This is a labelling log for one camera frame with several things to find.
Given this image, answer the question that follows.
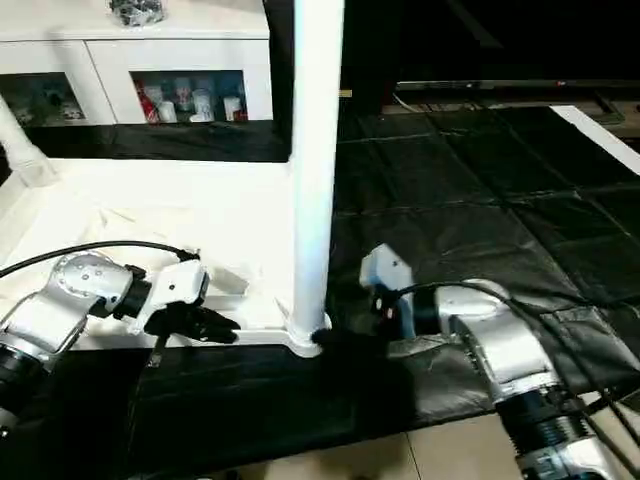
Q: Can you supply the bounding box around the red bottle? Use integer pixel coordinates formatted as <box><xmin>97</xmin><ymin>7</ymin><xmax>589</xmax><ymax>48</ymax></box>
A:
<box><xmin>138</xmin><ymin>82</ymin><xmax>159</xmax><ymax>123</ymax></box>

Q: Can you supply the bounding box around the black work mat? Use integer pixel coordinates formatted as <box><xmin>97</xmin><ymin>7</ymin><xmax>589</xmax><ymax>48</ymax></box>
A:
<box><xmin>0</xmin><ymin>100</ymin><xmax>640</xmax><ymax>479</ymax></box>

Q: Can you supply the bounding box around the white plastic table top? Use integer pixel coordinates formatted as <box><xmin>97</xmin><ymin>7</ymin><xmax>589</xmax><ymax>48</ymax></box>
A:
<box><xmin>0</xmin><ymin>155</ymin><xmax>333</xmax><ymax>359</ymax></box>

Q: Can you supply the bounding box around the grey metallic ornament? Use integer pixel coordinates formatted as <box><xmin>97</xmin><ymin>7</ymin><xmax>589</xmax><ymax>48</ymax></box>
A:
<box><xmin>110</xmin><ymin>0</ymin><xmax>166</xmax><ymax>28</ymax></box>

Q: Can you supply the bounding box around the white glass door cabinet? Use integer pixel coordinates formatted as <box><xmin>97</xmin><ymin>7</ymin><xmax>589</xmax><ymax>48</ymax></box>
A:
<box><xmin>0</xmin><ymin>0</ymin><xmax>275</xmax><ymax>129</ymax></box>

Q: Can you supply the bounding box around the white bottle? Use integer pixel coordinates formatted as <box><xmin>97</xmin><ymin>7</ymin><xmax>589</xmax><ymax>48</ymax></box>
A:
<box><xmin>193</xmin><ymin>86</ymin><xmax>214</xmax><ymax>122</ymax></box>

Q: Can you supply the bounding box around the white plastic table leg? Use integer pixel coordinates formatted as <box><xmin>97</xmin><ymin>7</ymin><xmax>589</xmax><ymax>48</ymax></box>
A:
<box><xmin>288</xmin><ymin>0</ymin><xmax>347</xmax><ymax>346</ymax></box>
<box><xmin>0</xmin><ymin>95</ymin><xmax>56</xmax><ymax>186</ymax></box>

